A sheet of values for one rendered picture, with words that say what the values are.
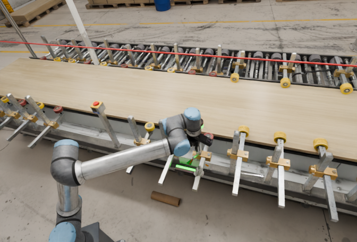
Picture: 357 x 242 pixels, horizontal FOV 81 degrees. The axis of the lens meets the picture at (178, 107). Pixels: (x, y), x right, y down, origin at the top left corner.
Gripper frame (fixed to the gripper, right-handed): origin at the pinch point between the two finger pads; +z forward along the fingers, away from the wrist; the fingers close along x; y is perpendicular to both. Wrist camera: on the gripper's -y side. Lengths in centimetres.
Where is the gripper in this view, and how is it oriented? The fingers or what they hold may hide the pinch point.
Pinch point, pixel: (198, 151)
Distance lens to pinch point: 142.6
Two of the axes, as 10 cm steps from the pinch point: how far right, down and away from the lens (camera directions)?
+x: -3.1, 6.8, -6.6
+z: 1.1, 7.2, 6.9
